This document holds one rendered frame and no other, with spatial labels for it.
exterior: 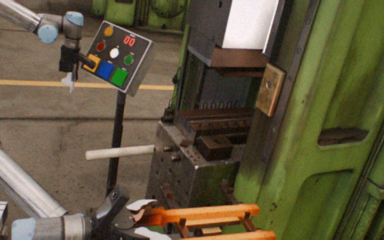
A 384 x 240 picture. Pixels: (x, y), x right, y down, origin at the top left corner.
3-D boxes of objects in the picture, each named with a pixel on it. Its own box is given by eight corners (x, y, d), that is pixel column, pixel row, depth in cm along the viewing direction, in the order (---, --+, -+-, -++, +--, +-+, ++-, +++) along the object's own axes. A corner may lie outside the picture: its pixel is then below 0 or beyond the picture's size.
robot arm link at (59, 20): (35, 17, 179) (63, 20, 182) (38, 10, 188) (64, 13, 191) (35, 35, 182) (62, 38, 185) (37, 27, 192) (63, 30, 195)
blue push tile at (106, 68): (106, 79, 209) (113, 65, 209) (96, 73, 213) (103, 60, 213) (109, 80, 211) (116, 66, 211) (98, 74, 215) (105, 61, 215)
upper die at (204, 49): (209, 67, 164) (215, 43, 160) (186, 49, 179) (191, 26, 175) (292, 67, 185) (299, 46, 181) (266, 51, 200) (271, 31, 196)
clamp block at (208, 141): (206, 162, 171) (209, 148, 168) (197, 150, 177) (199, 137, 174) (231, 159, 177) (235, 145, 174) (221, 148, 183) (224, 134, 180)
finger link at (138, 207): (146, 209, 116) (122, 225, 109) (148, 192, 114) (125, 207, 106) (154, 215, 115) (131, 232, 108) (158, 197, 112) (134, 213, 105)
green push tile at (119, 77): (120, 86, 205) (128, 72, 205) (109, 80, 208) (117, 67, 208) (122, 87, 206) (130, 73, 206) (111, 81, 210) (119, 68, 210)
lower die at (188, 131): (192, 146, 180) (196, 128, 176) (172, 123, 195) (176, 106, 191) (271, 138, 200) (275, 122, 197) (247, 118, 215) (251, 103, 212)
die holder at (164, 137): (176, 252, 186) (196, 166, 166) (144, 199, 214) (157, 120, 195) (277, 228, 213) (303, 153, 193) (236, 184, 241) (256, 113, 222)
